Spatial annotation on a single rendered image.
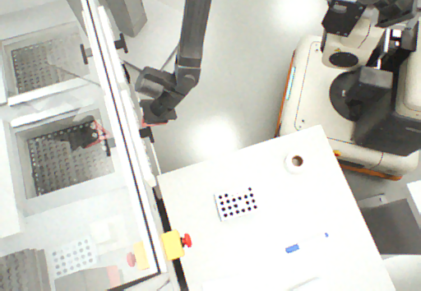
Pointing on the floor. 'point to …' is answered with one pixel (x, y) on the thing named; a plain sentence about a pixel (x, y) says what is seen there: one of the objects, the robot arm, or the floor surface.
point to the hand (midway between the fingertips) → (145, 123)
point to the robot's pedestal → (395, 222)
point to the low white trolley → (274, 219)
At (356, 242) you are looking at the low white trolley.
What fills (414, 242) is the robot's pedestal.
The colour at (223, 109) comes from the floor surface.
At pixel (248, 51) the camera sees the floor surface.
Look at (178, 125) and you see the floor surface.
